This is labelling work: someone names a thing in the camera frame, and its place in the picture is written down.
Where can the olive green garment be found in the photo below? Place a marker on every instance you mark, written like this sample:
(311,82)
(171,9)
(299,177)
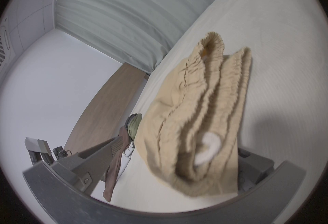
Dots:
(135,125)

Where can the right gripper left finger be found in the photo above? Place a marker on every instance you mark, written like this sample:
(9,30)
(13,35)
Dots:
(92,164)

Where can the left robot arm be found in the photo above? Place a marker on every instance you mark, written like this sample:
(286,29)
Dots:
(35,144)

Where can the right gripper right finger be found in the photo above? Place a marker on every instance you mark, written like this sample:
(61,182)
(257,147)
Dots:
(255,166)

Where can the grey-green curtain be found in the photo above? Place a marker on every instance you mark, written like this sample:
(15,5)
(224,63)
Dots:
(128,12)

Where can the ceiling air conditioner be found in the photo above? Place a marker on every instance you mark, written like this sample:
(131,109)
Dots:
(3,46)

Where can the bed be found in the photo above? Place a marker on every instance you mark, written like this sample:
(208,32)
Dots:
(269,51)

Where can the white garment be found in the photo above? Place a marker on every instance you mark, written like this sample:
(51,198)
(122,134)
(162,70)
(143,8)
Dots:
(126,161)

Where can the brown shorts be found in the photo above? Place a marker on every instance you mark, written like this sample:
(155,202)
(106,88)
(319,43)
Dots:
(112,171)

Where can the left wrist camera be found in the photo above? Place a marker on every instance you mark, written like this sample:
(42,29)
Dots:
(58,152)

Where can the black garment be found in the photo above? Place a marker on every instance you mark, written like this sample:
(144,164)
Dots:
(127,121)

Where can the tan shorts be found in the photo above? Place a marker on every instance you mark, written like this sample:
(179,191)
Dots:
(199,120)

